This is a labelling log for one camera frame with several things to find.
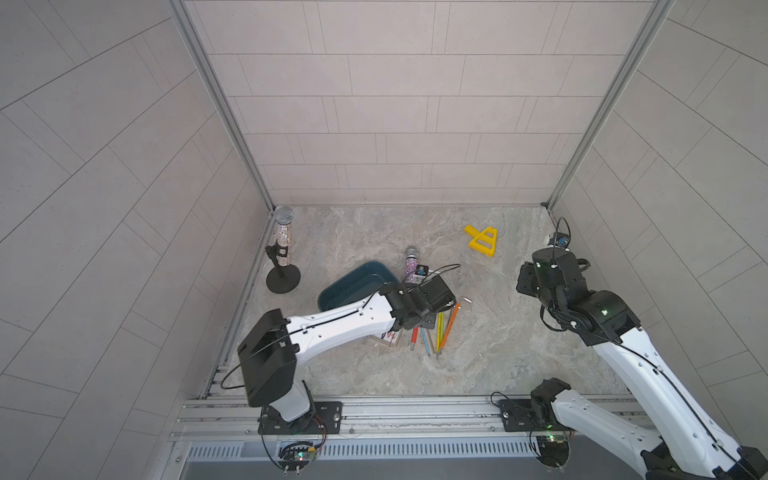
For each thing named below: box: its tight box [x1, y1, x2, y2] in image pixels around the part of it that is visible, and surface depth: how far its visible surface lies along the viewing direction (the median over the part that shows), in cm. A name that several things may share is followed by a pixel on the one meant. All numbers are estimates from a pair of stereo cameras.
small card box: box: [370, 330, 399, 348], surface depth 84 cm
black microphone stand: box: [265, 240, 301, 294], surface depth 96 cm
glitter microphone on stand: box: [274, 205, 294, 267], surface depth 80 cm
